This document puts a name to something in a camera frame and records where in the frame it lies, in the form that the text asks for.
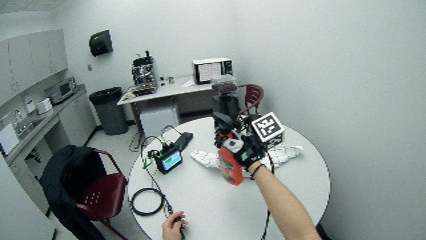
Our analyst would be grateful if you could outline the sink faucet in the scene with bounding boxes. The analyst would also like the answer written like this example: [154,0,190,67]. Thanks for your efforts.
[12,109,25,126]

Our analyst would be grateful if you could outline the white drawer cabinet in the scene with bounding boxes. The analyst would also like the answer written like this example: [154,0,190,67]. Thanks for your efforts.
[138,105,181,138]

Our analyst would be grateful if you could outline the black trash bin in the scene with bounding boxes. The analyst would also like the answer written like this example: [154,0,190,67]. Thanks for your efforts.
[88,86,130,136]

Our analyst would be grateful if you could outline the coiled black cable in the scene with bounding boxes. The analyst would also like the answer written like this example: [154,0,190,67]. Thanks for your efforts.
[129,187,166,217]

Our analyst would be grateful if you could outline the black wristband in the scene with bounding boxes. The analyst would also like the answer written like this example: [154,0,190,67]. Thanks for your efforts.
[249,162,267,181]

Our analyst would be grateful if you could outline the black jacket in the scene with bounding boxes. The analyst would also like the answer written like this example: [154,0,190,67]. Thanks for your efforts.
[38,144,109,240]

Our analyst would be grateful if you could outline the black rectangular box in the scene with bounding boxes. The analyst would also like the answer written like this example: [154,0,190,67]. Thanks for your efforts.
[173,131,194,151]

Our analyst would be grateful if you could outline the white microwave with black panel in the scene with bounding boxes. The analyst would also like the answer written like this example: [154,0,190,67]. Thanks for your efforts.
[190,57,234,86]

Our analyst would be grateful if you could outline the black monitor with blue screen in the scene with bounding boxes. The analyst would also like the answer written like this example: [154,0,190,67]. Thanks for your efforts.
[154,148,185,175]

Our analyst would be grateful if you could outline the black paper towel dispenser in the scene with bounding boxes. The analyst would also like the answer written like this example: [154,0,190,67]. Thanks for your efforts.
[88,29,114,58]

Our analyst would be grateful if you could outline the green cable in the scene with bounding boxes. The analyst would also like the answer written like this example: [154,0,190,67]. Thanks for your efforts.
[140,154,156,172]

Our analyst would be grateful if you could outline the white wall cabinets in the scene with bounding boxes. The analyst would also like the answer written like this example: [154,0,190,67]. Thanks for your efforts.
[0,28,69,108]

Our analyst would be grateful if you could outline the white desk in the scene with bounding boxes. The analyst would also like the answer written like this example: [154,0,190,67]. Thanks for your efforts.
[116,75,215,135]

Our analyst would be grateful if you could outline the dark red chair with jacket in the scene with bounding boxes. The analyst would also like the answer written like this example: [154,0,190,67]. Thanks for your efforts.
[76,148,130,240]

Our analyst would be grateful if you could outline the white marker cube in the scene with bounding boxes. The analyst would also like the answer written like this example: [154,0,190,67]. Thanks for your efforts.
[250,112,286,145]

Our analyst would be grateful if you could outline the grey microwave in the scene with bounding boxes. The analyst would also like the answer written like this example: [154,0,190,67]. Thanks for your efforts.
[42,76,78,105]

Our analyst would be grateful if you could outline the thin black cable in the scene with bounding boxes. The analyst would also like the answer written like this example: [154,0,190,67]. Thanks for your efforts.
[162,196,186,240]

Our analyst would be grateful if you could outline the white container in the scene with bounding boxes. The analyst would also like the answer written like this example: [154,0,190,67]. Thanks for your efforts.
[34,97,54,116]

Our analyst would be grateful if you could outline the counter with lower cabinets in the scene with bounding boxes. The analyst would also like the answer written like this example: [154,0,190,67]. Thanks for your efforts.
[0,84,98,214]

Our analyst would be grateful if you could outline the white appliance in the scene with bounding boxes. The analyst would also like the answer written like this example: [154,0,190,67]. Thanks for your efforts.
[0,155,57,240]

